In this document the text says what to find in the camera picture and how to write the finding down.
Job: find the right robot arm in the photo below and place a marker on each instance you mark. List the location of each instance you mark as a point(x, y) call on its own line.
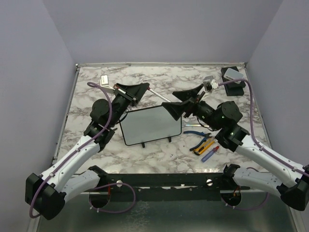
point(285, 179)

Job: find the black flat box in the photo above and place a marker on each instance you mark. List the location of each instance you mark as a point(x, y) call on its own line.
point(233, 89)

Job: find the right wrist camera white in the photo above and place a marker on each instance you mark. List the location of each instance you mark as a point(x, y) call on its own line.
point(210, 83)

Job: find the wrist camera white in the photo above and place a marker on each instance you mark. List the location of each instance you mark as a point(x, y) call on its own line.
point(210, 83)
point(104, 81)

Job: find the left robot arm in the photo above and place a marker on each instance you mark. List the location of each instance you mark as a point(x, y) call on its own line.
point(48, 192)

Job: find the blue red screwdriver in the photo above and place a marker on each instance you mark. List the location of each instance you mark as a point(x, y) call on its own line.
point(209, 154)

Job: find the small black-framed whiteboard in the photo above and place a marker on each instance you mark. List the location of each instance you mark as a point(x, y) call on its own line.
point(149, 124)

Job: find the silver combination wrench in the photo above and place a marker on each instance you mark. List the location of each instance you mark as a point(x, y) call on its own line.
point(187, 124)

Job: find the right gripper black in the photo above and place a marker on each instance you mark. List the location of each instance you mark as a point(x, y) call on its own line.
point(175, 108)

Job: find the yellow utility knife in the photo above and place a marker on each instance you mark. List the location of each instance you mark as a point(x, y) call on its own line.
point(203, 147)

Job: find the white whiteboard marker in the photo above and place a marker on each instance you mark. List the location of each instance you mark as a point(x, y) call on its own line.
point(159, 95)

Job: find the white small box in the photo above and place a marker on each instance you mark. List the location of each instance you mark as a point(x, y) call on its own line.
point(231, 74)

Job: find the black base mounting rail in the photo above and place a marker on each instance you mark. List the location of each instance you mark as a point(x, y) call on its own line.
point(149, 187)

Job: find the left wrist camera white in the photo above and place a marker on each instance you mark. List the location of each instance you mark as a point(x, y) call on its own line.
point(104, 81)

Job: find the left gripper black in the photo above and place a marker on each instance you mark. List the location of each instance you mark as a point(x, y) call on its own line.
point(137, 90)

